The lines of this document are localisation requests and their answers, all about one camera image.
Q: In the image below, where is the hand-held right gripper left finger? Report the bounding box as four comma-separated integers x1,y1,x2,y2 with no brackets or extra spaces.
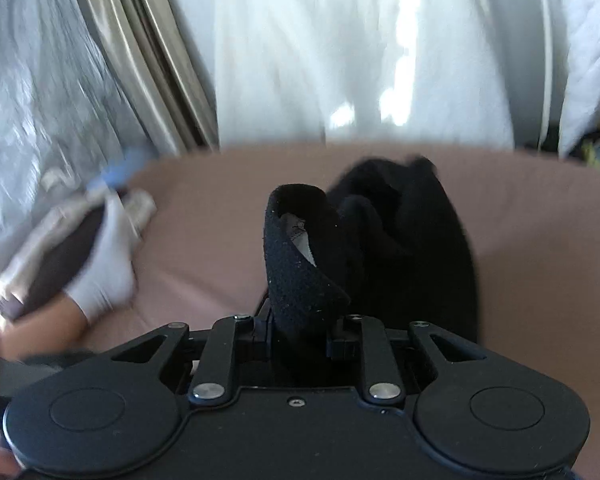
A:
112,305,276,405

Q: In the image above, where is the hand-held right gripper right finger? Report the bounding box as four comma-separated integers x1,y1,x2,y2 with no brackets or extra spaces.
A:
327,316,486,403

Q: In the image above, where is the black garment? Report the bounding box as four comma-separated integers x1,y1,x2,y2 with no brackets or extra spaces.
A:
262,156,481,348

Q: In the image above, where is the another person's forearm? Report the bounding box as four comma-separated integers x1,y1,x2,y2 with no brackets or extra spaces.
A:
0,294,91,361

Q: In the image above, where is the dark brown folded garment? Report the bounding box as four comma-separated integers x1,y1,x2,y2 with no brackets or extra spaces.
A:
22,205,107,312

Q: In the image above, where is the blue cloth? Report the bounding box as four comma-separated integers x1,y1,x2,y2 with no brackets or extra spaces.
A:
87,152,147,191

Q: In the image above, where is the cream folded garment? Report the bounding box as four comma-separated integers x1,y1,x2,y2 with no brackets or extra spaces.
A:
0,189,158,321

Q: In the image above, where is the white quilt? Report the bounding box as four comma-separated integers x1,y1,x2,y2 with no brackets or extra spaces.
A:
160,0,600,163

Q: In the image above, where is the beige curtain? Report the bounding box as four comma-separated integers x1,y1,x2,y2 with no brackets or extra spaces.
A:
75,0,221,155

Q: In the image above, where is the silver crinkled plastic sheet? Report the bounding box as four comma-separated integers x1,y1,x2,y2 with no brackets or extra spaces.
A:
0,0,158,281

